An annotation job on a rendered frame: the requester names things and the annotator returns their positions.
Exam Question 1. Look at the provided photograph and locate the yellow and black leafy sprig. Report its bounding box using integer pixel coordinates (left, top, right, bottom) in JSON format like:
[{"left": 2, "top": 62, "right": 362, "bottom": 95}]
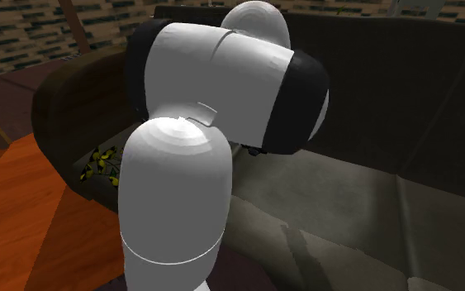
[{"left": 79, "top": 145, "right": 126, "bottom": 188}]

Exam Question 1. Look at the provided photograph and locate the dark brown sofa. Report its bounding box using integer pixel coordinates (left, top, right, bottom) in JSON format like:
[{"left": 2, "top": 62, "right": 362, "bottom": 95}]
[{"left": 31, "top": 4, "right": 465, "bottom": 291}]

